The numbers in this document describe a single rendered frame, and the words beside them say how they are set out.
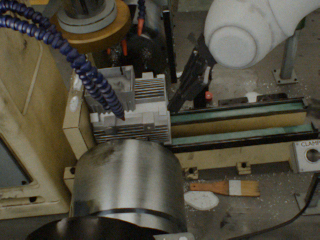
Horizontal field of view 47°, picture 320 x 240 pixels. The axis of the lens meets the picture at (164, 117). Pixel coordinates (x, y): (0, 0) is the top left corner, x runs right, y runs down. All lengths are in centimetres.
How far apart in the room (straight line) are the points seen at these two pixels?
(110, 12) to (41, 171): 44
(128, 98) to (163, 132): 13
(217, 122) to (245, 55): 61
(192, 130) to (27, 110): 51
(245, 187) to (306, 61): 63
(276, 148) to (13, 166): 72
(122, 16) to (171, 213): 42
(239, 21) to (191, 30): 114
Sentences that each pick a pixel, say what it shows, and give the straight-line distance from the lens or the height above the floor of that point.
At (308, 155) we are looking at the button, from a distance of 88.
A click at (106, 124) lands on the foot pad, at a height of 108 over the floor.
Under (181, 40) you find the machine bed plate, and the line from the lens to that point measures 162.
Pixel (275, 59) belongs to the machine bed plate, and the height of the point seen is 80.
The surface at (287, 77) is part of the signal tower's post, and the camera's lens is 143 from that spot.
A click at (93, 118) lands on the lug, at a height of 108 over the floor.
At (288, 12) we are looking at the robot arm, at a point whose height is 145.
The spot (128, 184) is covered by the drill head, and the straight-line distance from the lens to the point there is 72.
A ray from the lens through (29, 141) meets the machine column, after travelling 91.
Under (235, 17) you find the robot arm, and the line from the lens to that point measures 54.
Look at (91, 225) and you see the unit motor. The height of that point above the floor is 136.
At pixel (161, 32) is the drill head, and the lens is 115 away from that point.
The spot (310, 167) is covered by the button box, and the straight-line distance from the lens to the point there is 88.
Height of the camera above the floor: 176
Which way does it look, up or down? 48 degrees down
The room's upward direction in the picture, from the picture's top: 9 degrees counter-clockwise
